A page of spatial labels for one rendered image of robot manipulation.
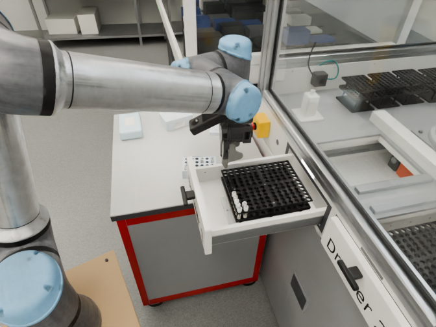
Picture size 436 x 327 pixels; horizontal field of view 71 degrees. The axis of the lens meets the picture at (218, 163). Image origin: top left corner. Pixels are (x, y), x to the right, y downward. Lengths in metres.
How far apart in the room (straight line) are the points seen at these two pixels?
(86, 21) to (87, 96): 4.18
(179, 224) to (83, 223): 1.06
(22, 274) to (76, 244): 1.36
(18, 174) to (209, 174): 0.55
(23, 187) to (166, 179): 0.58
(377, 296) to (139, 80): 0.63
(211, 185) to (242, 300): 0.85
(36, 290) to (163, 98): 0.39
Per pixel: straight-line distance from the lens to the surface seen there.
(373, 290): 0.78
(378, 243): 0.75
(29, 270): 0.67
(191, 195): 0.86
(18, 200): 0.67
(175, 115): 1.37
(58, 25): 4.77
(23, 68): 0.42
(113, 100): 0.46
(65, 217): 2.19
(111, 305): 0.83
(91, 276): 0.89
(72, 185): 2.38
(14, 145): 0.62
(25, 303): 0.65
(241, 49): 0.71
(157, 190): 1.10
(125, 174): 1.18
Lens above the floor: 1.54
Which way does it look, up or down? 41 degrees down
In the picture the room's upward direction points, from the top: 1 degrees clockwise
